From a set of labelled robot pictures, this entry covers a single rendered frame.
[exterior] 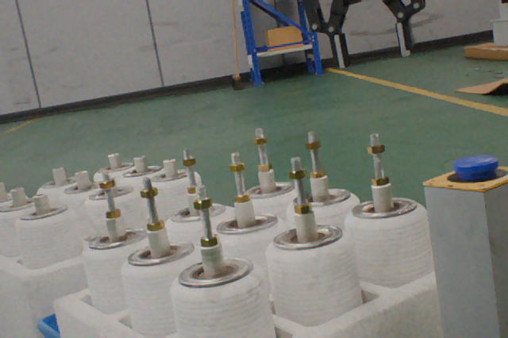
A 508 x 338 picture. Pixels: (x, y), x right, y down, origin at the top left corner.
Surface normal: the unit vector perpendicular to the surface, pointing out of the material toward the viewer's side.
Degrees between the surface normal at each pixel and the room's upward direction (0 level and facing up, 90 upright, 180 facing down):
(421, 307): 90
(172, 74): 90
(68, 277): 90
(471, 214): 90
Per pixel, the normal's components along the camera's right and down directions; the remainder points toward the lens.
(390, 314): 0.56, 0.06
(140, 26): 0.07, 0.18
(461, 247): -0.81, 0.24
